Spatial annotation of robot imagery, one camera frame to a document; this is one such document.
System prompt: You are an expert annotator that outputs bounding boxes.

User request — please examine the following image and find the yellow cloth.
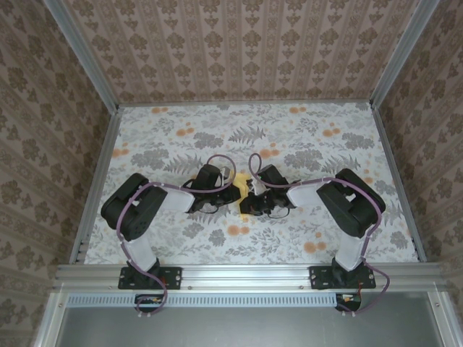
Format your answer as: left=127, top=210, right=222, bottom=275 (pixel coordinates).
left=233, top=172, right=261, bottom=220

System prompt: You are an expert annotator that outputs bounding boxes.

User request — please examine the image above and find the floral patterned tablecloth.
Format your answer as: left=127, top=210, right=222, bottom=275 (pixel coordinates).
left=83, top=102, right=421, bottom=265

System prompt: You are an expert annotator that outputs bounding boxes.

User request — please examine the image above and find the grey metal panel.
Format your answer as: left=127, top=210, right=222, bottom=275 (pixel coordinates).
left=54, top=305, right=448, bottom=347

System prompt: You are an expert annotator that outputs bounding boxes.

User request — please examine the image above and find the small black controller board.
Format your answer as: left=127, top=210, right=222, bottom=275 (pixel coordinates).
left=134, top=294, right=164, bottom=314
left=335, top=293, right=363, bottom=312

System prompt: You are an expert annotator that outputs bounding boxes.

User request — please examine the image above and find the long aluminium frame rail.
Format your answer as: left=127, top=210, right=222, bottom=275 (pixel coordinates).
left=53, top=262, right=449, bottom=291

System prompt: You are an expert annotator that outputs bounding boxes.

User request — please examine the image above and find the slotted grey cable duct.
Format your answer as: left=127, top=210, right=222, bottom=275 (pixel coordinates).
left=67, top=292, right=338, bottom=307

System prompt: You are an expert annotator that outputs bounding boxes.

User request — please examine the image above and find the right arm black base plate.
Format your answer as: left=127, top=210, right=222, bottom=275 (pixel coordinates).
left=308, top=265, right=378, bottom=291

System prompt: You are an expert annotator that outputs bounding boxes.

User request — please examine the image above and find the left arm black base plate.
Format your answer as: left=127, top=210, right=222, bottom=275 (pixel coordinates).
left=118, top=265, right=183, bottom=291

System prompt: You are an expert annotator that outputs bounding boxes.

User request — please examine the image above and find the aluminium side rail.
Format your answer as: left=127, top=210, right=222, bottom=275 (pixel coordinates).
left=69, top=106, right=126, bottom=265
left=370, top=103, right=428, bottom=264

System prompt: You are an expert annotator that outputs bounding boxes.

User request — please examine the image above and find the aluminium frame post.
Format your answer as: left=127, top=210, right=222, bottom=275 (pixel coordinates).
left=43, top=0, right=121, bottom=111
left=369, top=0, right=441, bottom=109

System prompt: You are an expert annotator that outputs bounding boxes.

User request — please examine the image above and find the short aluminium rail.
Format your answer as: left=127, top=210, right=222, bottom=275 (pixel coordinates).
left=426, top=291, right=463, bottom=347
left=32, top=291, right=69, bottom=347

